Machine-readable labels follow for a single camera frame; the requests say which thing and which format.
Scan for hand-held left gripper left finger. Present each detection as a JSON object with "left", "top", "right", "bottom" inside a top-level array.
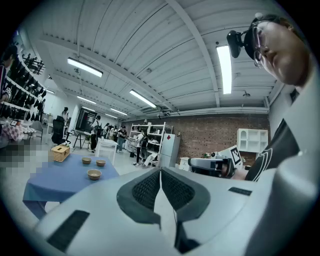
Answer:
[{"left": 116, "top": 166, "right": 162, "bottom": 230}]

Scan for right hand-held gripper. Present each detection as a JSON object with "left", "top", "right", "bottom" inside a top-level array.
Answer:
[{"left": 187, "top": 145, "right": 243, "bottom": 179}]

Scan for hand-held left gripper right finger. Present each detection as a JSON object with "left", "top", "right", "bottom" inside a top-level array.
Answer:
[{"left": 160, "top": 166, "right": 211, "bottom": 223}]

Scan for person's right forearm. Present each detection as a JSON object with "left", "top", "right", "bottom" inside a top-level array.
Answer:
[{"left": 232, "top": 166, "right": 252, "bottom": 181}]

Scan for small white drawer cabinet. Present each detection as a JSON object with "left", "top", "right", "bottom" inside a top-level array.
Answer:
[{"left": 179, "top": 156, "right": 194, "bottom": 173}]

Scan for white refrigerator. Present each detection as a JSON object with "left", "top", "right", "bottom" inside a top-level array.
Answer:
[{"left": 158, "top": 133, "right": 181, "bottom": 169}]

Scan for white metal shelf rack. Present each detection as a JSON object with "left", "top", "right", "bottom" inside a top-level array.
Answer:
[{"left": 126, "top": 121, "right": 174, "bottom": 167}]

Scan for white cube shelf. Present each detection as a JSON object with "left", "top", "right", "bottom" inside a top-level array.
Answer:
[{"left": 236, "top": 128, "right": 269, "bottom": 153}]

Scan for white table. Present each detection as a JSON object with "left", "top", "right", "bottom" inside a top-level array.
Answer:
[{"left": 95, "top": 138, "right": 119, "bottom": 166}]

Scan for blue tablecloth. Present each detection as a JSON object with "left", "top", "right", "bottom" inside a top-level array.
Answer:
[{"left": 22, "top": 152, "right": 120, "bottom": 221}]

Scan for person's black printed t-shirt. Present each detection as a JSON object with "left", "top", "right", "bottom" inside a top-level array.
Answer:
[{"left": 244, "top": 118, "right": 301, "bottom": 183}]

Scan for wicker tissue box organizer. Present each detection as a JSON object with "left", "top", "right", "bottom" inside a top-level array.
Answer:
[{"left": 51, "top": 144, "right": 71, "bottom": 163}]

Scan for ceiling tube light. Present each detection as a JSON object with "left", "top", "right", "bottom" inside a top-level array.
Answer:
[
  {"left": 129, "top": 89, "right": 157, "bottom": 109},
  {"left": 67, "top": 57, "right": 104, "bottom": 78},
  {"left": 76, "top": 95, "right": 97, "bottom": 105},
  {"left": 109, "top": 107, "right": 129, "bottom": 117},
  {"left": 216, "top": 45, "right": 232, "bottom": 95}
]

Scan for black display board on easel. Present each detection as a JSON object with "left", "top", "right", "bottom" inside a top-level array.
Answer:
[{"left": 72, "top": 107, "right": 99, "bottom": 150}]

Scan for tall black office chair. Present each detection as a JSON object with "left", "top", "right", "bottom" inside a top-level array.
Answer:
[{"left": 51, "top": 115, "right": 72, "bottom": 146}]

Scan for person's face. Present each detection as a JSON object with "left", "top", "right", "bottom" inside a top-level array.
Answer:
[{"left": 249, "top": 14, "right": 311, "bottom": 88}]

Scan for clear-framed glasses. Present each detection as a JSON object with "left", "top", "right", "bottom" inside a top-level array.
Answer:
[{"left": 251, "top": 21, "right": 270, "bottom": 70}]

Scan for checkered cloth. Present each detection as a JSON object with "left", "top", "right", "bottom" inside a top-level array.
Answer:
[{"left": 0, "top": 123, "right": 26, "bottom": 143}]

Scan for black head camera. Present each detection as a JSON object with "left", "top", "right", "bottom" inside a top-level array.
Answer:
[{"left": 226, "top": 29, "right": 256, "bottom": 60}]

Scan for wall shelf of black bags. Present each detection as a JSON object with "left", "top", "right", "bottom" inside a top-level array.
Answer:
[{"left": 0, "top": 29, "right": 48, "bottom": 123}]

